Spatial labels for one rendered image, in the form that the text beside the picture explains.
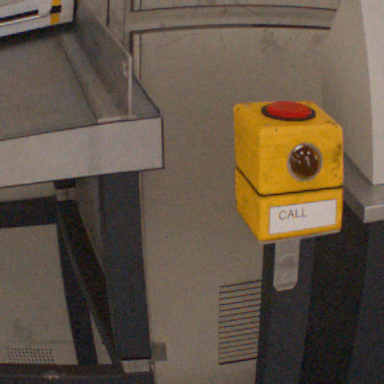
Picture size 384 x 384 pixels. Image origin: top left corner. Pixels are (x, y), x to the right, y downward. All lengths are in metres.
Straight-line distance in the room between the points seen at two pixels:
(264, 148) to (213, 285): 1.06
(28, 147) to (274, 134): 0.30
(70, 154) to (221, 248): 0.84
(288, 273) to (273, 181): 0.10
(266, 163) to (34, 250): 1.02
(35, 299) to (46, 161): 0.84
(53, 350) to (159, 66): 0.57
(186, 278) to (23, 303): 0.31
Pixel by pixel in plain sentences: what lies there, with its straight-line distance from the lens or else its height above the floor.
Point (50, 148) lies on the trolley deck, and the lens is 1.11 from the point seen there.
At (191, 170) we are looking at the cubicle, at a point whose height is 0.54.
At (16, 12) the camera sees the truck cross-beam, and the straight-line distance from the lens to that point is 1.61.
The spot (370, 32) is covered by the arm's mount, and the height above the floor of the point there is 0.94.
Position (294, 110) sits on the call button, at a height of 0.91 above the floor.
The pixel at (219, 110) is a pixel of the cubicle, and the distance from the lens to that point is 1.85.
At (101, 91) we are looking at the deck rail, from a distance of 1.22.
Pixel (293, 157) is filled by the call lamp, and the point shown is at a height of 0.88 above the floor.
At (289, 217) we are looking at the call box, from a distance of 0.93.
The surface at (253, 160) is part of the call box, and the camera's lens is 0.93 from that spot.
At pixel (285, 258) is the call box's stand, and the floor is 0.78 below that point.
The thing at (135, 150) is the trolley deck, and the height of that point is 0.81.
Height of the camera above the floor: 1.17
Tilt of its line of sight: 21 degrees down
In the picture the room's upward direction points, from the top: 1 degrees counter-clockwise
